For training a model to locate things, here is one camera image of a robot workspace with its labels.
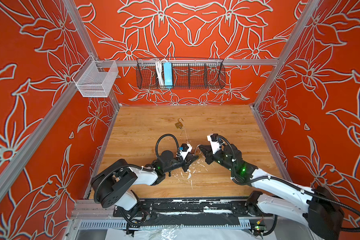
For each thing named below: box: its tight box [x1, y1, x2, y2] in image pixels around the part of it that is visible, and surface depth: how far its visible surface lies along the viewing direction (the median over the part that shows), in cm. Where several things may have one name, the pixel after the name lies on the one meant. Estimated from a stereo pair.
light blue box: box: [163, 62, 173, 86], surface depth 91 cm
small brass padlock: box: [175, 118, 184, 129], surface depth 109 cm
